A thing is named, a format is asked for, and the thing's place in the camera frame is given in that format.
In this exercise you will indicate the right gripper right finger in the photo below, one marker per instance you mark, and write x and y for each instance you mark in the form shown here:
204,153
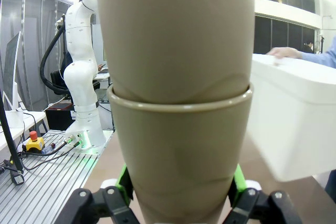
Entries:
249,205

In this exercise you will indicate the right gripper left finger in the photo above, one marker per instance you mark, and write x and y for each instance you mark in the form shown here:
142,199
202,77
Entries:
115,203

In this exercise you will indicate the brown plastic cup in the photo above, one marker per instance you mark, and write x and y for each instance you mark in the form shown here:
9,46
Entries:
181,155
176,37

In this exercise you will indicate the white plastic basket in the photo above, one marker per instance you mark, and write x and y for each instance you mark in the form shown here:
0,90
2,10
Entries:
294,116

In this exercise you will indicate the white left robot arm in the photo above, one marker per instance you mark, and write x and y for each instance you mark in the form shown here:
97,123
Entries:
81,82

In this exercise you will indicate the person's left forearm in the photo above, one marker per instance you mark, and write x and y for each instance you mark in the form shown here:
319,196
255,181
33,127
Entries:
320,56

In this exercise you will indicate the person's left hand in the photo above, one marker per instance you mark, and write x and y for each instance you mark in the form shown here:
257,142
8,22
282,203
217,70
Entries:
286,52

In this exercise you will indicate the person in blue shirt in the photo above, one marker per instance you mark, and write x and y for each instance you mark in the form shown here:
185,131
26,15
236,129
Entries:
331,182

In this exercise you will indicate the yellow red emergency stop button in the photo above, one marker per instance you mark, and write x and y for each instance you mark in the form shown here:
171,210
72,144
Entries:
35,144

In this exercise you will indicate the black box with red top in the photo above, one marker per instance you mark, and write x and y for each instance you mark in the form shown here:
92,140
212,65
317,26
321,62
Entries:
59,119

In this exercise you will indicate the black tripod leg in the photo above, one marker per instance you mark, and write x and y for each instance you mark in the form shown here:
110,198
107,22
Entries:
10,140

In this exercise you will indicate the silver framed monitor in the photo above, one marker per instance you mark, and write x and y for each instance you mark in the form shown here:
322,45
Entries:
11,72

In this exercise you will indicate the dark haired background person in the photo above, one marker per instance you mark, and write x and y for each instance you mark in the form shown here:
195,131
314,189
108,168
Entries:
307,48

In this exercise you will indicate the grooved aluminium base plate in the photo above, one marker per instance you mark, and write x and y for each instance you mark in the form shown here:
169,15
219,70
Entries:
47,182

